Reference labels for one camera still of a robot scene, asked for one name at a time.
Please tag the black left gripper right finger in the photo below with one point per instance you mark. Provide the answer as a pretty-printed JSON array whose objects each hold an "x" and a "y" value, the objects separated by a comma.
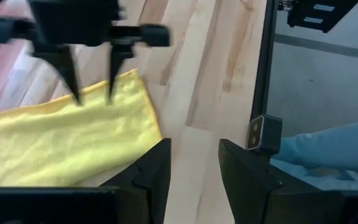
[{"x": 259, "y": 199}]

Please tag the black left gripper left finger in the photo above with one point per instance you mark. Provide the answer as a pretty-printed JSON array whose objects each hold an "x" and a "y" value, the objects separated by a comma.
[{"x": 129, "y": 202}]

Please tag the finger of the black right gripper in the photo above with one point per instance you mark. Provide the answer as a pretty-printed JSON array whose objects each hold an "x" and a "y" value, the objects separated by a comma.
[
  {"x": 64, "y": 68},
  {"x": 118, "y": 56}
]

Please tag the yellow microfiber towel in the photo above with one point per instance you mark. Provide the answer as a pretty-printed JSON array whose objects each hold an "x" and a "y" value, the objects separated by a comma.
[{"x": 57, "y": 140}]

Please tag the black labelled device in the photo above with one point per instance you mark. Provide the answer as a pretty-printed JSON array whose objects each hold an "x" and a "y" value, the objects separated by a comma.
[{"x": 322, "y": 14}]

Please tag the small black table-level camera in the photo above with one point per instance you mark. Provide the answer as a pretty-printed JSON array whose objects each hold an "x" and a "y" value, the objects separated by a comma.
[{"x": 264, "y": 133}]

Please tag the black aluminium table frame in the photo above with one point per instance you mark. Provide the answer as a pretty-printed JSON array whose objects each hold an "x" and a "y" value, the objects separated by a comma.
[{"x": 264, "y": 62}]

